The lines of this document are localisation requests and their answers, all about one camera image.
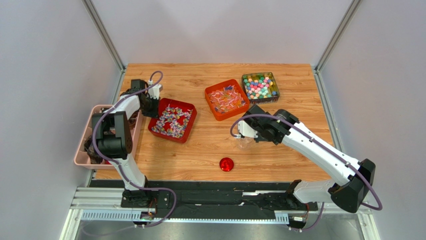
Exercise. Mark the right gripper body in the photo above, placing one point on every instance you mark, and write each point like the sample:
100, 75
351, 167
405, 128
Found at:
252, 119

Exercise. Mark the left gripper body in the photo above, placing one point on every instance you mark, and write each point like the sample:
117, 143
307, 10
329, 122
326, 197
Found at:
150, 108

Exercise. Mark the clear plastic jar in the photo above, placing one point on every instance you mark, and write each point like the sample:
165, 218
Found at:
244, 143

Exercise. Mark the red tray of swirl lollipops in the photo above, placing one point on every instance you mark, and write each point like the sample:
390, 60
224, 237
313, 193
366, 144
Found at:
175, 120

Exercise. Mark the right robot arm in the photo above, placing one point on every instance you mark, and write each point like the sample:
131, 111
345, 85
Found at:
350, 179

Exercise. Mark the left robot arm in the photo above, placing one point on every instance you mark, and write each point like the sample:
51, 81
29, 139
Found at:
112, 139

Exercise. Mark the clear tray of colourful candies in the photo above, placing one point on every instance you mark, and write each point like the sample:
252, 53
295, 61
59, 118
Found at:
260, 88

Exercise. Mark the orange tray of lollipops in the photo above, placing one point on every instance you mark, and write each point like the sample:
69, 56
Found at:
226, 99

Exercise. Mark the red jar lid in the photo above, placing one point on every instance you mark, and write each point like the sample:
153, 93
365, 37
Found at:
226, 164

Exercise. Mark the pink organizer basket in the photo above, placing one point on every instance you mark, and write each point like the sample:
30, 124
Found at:
81, 156

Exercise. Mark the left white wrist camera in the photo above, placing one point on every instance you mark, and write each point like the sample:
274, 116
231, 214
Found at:
155, 90

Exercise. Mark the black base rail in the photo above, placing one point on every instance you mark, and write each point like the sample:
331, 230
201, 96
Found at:
216, 200

